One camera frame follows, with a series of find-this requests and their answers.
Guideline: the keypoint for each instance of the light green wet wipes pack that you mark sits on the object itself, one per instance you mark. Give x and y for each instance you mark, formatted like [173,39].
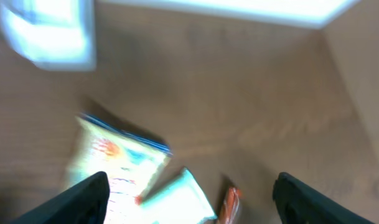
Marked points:
[180,201]

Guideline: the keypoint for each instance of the yellow snack bag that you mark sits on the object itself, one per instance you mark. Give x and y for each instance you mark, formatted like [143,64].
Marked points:
[131,162]

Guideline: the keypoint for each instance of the white barcode scanner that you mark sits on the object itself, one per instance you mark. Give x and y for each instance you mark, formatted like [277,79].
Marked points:
[55,35]

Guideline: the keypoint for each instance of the orange snack bar wrapper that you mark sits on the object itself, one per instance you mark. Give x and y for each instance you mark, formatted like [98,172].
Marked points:
[230,209]

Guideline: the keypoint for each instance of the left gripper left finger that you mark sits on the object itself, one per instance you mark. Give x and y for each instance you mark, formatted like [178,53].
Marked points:
[85,202]

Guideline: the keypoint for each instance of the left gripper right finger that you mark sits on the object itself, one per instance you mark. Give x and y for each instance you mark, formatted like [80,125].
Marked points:
[296,202]

